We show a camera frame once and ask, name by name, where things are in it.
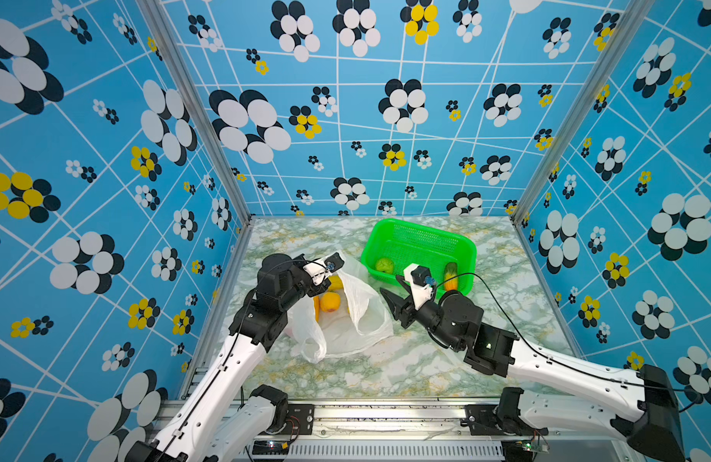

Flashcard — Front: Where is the aluminium front rail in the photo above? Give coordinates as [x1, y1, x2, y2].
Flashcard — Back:
[141, 397, 646, 462]

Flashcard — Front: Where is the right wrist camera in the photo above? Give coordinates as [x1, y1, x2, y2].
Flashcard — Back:
[404, 264, 436, 310]

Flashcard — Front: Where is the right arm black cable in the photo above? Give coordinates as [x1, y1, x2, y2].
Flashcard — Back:
[429, 270, 700, 414]

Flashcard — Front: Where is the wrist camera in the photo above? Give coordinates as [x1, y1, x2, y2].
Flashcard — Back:
[307, 252, 344, 286]
[404, 264, 436, 310]

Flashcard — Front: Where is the right aluminium corner post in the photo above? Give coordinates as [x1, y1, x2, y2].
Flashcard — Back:
[511, 0, 655, 229]

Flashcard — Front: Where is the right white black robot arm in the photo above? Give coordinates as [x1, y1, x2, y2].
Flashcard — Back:
[381, 289, 686, 461]

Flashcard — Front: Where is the green round fruit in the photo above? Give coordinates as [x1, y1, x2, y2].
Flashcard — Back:
[375, 257, 395, 275]

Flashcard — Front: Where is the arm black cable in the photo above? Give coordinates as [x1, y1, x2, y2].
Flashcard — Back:
[152, 259, 328, 462]
[429, 270, 700, 414]

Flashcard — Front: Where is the yellow mango fruit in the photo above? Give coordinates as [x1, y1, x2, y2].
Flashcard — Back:
[328, 275, 344, 292]

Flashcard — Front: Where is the orange green papaya fruit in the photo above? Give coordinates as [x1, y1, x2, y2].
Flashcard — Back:
[443, 262, 459, 292]

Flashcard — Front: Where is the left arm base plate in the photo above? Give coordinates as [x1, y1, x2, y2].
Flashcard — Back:
[260, 403, 316, 437]

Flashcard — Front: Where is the aluminium corner post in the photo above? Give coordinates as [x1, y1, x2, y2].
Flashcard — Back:
[138, 1, 252, 229]
[511, 0, 655, 229]

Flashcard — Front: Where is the left aluminium corner post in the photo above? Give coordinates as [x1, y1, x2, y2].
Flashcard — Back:
[138, 1, 252, 229]

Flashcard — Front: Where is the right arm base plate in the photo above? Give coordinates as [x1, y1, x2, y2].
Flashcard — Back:
[461, 404, 549, 437]

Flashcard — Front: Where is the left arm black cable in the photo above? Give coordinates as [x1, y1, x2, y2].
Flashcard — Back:
[152, 259, 328, 462]

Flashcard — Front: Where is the white plastic bag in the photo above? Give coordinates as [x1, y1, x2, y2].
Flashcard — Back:
[284, 252, 394, 364]

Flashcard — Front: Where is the green plastic basket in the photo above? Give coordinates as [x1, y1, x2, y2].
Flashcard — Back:
[361, 219, 477, 296]

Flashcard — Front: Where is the small orange yellow fruit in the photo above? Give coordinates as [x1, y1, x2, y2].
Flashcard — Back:
[319, 292, 342, 313]

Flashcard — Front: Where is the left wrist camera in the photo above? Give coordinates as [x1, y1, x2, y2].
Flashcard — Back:
[307, 252, 344, 286]

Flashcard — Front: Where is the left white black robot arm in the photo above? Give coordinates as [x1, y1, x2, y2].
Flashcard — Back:
[126, 253, 344, 461]

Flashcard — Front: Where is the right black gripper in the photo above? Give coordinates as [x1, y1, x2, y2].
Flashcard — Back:
[383, 274, 463, 356]

